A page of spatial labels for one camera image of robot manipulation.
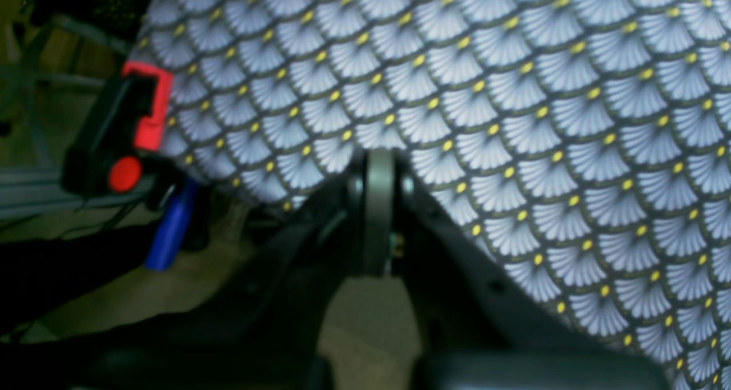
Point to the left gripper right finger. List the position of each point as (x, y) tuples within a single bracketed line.
[(479, 330)]

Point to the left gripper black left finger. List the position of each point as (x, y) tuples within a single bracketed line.
[(261, 330)]

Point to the blue clamp handle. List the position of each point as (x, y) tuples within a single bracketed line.
[(171, 231)]

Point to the blue fan-pattern tablecloth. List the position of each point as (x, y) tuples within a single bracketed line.
[(582, 145)]

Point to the red black table clamp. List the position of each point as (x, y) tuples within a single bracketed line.
[(128, 118)]

